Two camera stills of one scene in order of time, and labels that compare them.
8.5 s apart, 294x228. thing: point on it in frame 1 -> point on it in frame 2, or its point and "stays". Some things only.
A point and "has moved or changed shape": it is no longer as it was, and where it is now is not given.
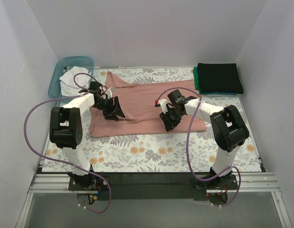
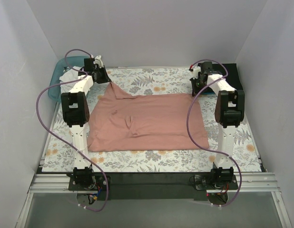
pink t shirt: [151, 108] has moved or changed shape
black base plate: [134, 186] stays
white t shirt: [73, 80] stays
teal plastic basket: [54, 89] stays
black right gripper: [169, 118] -> [196, 85]
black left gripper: [111, 108] -> [102, 75]
